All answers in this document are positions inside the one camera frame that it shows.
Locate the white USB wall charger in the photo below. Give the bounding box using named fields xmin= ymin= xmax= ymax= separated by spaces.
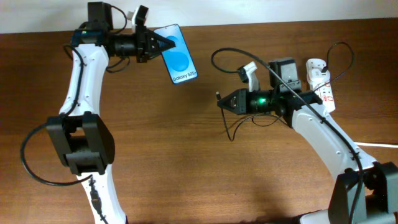
xmin=307 ymin=68 xmax=330 ymax=85

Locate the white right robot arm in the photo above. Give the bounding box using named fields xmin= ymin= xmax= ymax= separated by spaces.
xmin=217 ymin=58 xmax=397 ymax=223

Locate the white power strip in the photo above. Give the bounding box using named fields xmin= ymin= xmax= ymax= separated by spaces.
xmin=306 ymin=58 xmax=336 ymax=113

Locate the black USB charging cable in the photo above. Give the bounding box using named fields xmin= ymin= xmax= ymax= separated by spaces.
xmin=215 ymin=42 xmax=355 ymax=142

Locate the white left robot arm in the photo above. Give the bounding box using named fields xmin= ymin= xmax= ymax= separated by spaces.
xmin=47 ymin=26 xmax=175 ymax=223

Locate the blue Galaxy smartphone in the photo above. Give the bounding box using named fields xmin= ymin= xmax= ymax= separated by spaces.
xmin=154 ymin=24 xmax=198 ymax=85

